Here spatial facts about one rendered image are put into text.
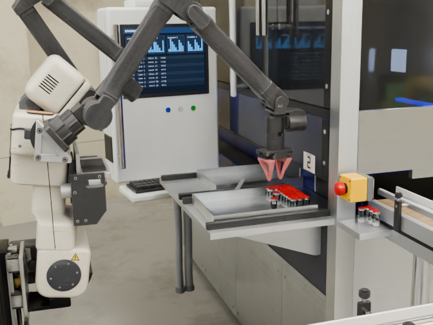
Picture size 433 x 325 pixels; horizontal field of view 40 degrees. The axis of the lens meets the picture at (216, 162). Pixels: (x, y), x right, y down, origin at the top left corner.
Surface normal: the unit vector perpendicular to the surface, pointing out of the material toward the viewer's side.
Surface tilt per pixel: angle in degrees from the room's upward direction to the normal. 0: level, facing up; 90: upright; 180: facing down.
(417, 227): 90
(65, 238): 90
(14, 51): 90
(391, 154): 90
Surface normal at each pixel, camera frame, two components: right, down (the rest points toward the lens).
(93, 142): 0.51, 0.18
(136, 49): 0.28, 0.25
